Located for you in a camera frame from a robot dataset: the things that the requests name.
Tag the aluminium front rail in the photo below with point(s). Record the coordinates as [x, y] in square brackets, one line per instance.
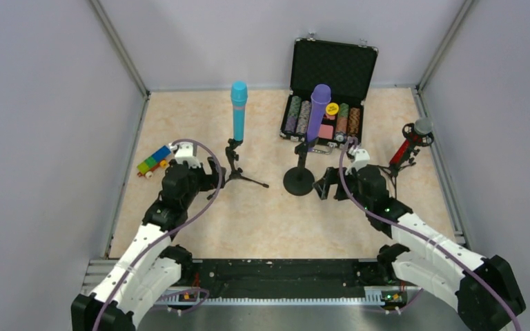
[187, 299]

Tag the yellow dealer chip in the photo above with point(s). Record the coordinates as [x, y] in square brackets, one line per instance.
[332, 109]

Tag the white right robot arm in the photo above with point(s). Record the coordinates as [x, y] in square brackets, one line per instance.
[482, 290]

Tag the green red chip stack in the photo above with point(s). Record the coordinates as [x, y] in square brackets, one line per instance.
[341, 122]

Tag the purple toy microphone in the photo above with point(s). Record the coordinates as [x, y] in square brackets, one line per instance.
[320, 98]

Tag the shock mount tripod mic stand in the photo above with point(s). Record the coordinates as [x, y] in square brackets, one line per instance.
[392, 173]

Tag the round base clip mic stand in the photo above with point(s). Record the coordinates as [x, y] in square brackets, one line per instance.
[299, 180]

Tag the colourful toy block car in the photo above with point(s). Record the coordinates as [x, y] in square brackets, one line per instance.
[155, 161]

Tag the purple green chip stack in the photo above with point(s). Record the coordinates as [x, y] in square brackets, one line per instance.
[293, 114]

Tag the black poker chip case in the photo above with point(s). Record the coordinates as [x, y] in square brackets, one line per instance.
[346, 68]

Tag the red glitter microphone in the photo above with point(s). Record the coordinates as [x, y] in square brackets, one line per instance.
[416, 135]

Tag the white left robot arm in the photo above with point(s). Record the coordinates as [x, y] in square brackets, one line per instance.
[151, 264]

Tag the cyan toy microphone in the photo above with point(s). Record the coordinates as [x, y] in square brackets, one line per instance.
[239, 98]

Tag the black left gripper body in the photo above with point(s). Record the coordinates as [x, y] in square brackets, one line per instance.
[210, 176]

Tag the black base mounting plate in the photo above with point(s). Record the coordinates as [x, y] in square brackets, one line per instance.
[288, 278]

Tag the orange black chip stack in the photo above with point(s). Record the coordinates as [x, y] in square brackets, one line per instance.
[354, 120]

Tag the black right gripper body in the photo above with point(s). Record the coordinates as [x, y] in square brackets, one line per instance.
[331, 183]

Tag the small tripod mic stand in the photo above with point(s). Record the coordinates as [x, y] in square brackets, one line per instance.
[236, 173]

